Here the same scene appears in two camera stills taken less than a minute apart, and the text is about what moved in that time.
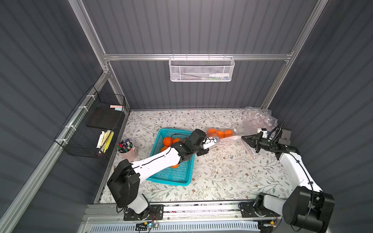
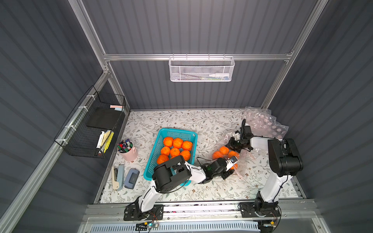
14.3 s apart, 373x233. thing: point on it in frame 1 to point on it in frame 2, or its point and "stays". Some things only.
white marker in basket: [100, 140] stays
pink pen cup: [126, 149] stays
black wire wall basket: [89, 130] stays
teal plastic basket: [181, 175] stays
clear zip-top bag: [228, 135] to [222, 150]
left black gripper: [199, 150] to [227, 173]
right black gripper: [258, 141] to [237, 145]
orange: [176, 140] stays
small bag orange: [220, 133] to [224, 150]
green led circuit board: [144, 226] stays
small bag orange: [228, 133] to [232, 153]
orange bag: [165, 147] stays
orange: [167, 141] stays
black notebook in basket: [104, 117] stays
